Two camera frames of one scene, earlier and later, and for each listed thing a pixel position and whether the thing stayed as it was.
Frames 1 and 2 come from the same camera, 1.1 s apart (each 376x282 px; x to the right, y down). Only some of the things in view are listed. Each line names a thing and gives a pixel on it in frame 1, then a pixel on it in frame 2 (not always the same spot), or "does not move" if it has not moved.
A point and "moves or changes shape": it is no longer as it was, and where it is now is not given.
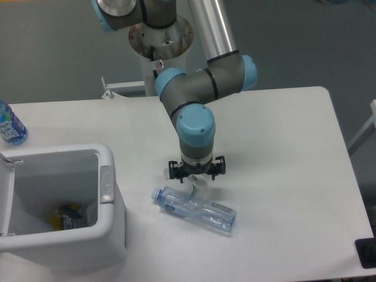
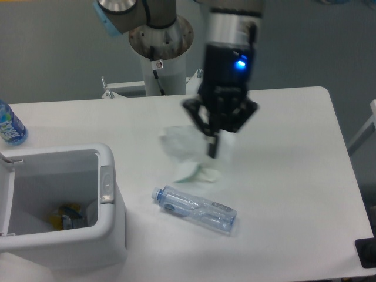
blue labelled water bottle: x=12 y=129 does not move
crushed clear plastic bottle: x=179 y=201 does not move
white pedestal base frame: x=110 y=94 does not move
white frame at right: x=369 y=128 does not move
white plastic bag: x=198 y=187 moves or changes shape
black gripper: x=218 y=167 -> x=228 y=69
